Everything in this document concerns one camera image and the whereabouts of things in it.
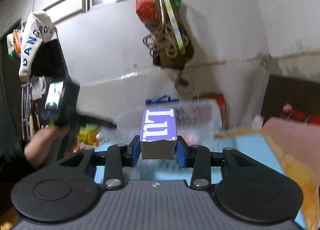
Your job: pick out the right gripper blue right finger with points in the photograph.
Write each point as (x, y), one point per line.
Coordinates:
(196, 157)

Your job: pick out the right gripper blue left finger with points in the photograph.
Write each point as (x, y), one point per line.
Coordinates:
(117, 157)

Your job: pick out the clear plastic laundry basket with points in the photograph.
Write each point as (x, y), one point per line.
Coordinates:
(196, 120)

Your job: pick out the person's left hand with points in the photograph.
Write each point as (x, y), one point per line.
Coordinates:
(38, 148)

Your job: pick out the small white box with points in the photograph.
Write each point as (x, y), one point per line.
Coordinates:
(258, 122)

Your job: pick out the white sock with letters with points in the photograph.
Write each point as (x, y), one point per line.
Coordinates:
(38, 29)

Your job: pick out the pink pillow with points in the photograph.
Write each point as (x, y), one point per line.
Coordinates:
(297, 139)

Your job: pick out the dark wooden headboard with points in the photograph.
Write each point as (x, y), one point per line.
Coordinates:
(291, 98)

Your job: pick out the wall charger plug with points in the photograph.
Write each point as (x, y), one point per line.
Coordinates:
(183, 86)

